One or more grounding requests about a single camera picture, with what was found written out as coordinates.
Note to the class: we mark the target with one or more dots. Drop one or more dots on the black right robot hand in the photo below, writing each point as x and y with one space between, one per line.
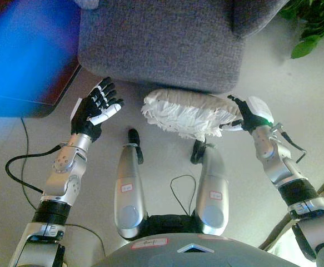
253 116

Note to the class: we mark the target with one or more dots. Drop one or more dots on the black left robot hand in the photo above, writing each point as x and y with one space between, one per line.
88 116

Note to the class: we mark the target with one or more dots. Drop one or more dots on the white fringed pillow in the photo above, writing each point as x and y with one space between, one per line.
192 111

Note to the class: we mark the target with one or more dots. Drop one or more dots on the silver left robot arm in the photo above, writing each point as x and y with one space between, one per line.
64 172

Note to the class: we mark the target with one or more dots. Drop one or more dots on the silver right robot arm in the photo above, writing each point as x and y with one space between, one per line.
281 167

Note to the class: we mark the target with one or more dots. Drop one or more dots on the black left robot foot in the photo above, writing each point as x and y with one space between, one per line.
134 139

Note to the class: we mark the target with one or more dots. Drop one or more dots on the black robot foot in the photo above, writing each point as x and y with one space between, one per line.
198 153
134 139

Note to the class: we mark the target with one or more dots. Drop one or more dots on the black right robot foot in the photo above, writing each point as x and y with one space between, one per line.
198 153

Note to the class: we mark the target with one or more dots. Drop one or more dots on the silver right robot leg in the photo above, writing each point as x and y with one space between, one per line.
213 194

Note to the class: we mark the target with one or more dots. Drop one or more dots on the brown wooden desk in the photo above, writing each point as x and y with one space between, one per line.
17 55

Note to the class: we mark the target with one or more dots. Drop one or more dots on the grey fabric armchair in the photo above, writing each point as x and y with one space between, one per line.
164 41

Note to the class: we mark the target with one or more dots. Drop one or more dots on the green leafy houseplant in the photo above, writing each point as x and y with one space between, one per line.
317 19

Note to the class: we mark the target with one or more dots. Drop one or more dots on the grey robot torso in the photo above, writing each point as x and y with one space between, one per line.
195 254

